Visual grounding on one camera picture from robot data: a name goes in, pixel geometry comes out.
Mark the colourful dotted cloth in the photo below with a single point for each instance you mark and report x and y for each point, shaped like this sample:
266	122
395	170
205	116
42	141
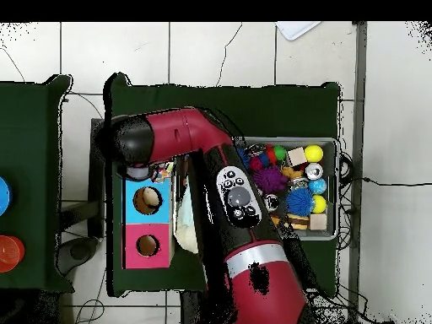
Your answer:
163	173

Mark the cream waffle cloth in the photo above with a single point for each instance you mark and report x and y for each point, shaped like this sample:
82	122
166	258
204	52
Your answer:
189	239

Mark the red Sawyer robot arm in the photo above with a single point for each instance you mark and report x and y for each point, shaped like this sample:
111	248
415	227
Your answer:
189	135

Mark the wooden box with three holes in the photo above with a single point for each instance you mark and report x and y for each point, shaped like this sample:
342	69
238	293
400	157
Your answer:
148	246

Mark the purple spiky toy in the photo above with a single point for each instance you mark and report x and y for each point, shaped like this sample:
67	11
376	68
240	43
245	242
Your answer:
270	179

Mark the wooden block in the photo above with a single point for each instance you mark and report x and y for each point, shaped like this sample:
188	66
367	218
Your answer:
318	221
297	156

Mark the blue spiky pom ball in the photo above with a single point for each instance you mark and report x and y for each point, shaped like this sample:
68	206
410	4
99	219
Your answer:
300	201

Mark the dark green tablecloth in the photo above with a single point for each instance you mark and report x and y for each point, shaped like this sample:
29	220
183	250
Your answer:
287	111
30	135

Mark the silver drink can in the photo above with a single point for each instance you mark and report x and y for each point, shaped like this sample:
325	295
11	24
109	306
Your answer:
314	171

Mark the yellow ball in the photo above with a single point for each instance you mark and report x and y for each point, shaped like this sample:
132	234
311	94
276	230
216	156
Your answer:
314	153
320	204

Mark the blue globe ball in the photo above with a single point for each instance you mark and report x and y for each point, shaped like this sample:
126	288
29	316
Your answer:
318	186

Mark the white tray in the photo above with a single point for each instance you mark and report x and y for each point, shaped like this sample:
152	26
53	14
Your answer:
295	28

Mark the blue disc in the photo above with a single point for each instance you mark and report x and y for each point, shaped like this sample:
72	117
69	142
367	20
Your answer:
4	195

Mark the red disc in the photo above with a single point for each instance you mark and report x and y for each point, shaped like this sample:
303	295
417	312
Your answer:
10	253

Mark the grey floor rail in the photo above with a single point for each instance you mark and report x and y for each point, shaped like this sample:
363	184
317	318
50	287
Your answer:
358	101

